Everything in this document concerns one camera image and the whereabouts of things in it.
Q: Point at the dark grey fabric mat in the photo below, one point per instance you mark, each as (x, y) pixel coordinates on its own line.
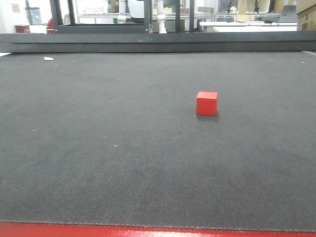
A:
(114, 139)

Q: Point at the dark grey table rail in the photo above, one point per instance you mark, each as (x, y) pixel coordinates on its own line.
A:
(158, 43)

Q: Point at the cardboard box at right edge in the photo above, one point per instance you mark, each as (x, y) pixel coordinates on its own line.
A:
(306, 15)

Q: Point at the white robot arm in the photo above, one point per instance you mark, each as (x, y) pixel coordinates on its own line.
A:
(160, 17)

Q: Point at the black metal frame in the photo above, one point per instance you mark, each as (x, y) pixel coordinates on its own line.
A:
(119, 16)

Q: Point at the small red box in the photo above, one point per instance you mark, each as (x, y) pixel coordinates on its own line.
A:
(22, 29)

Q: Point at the white lab table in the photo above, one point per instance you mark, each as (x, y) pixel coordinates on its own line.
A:
(247, 27)

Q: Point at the red magnetic cube block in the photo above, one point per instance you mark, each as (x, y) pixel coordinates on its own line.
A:
(206, 103)

